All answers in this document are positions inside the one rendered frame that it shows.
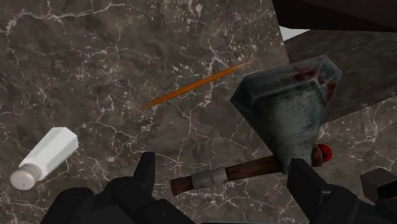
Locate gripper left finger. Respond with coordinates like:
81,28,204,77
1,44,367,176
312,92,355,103
40,151,195,224

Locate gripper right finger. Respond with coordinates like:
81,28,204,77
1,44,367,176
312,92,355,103
286,158,397,224

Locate white salt shaker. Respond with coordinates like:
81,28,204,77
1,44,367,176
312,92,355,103
9,127,80,192

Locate orange pencil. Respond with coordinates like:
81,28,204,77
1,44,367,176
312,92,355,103
138,59,253,111

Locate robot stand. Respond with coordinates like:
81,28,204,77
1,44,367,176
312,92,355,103
271,0,397,33

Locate grey axe with wooden handle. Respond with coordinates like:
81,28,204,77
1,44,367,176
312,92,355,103
170,55,343,197

